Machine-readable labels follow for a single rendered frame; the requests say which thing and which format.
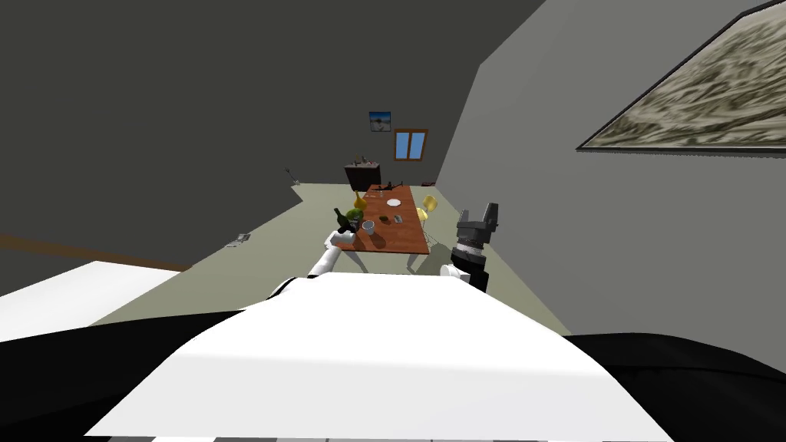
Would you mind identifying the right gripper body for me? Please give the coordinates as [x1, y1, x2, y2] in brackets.
[455, 221, 493, 248]

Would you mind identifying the yellow chair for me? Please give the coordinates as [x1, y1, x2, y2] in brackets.
[415, 195, 441, 244]

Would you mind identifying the dark wooden cabinet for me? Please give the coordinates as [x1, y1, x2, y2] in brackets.
[343, 155, 383, 193]

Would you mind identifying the brown dining table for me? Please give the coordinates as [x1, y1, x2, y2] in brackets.
[331, 180, 431, 275]

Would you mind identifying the brown framed window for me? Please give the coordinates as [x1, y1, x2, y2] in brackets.
[392, 128, 430, 163]

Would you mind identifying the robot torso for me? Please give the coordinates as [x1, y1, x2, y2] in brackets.
[82, 269, 676, 442]

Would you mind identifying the white flat furniture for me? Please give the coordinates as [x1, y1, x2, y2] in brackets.
[0, 260, 193, 344]

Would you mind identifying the large beige framed wall picture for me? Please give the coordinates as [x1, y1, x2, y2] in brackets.
[574, 0, 786, 153]

